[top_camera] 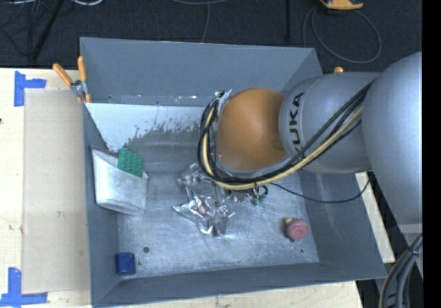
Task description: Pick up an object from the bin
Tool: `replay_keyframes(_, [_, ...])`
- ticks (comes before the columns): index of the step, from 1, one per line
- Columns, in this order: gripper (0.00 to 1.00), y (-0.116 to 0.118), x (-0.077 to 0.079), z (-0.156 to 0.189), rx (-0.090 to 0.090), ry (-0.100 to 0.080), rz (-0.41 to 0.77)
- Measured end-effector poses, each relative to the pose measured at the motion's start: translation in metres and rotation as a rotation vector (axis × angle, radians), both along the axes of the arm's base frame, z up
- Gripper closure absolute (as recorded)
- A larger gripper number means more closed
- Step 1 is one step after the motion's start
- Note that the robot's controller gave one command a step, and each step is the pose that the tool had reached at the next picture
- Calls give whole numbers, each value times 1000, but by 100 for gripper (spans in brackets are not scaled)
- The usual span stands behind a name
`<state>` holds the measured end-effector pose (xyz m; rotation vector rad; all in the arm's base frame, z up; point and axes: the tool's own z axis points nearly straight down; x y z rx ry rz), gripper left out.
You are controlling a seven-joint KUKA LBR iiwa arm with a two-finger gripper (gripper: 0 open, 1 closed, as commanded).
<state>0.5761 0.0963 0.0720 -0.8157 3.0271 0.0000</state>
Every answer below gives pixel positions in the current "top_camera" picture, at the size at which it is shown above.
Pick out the green sponge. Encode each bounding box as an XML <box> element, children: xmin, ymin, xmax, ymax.
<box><xmin>116</xmin><ymin>147</ymin><xmax>145</xmax><ymax>178</ymax></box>

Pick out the brown cardboard board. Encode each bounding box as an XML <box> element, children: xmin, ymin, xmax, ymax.
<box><xmin>21</xmin><ymin>88</ymin><xmax>92</xmax><ymax>296</ymax></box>

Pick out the red toy apple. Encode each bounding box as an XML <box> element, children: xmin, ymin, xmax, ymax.
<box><xmin>283</xmin><ymin>216</ymin><xmax>310</xmax><ymax>240</ymax></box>

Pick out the blue cylinder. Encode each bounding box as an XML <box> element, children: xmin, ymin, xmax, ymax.
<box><xmin>114</xmin><ymin>251</ymin><xmax>137</xmax><ymax>276</ymax></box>

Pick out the grey metal bin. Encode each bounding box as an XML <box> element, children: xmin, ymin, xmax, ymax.
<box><xmin>79</xmin><ymin>37</ymin><xmax>387</xmax><ymax>308</ymax></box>

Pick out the clear crumpled plastic piece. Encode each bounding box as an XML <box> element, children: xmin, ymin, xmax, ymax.
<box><xmin>176</xmin><ymin>163</ymin><xmax>208</xmax><ymax>198</ymax></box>

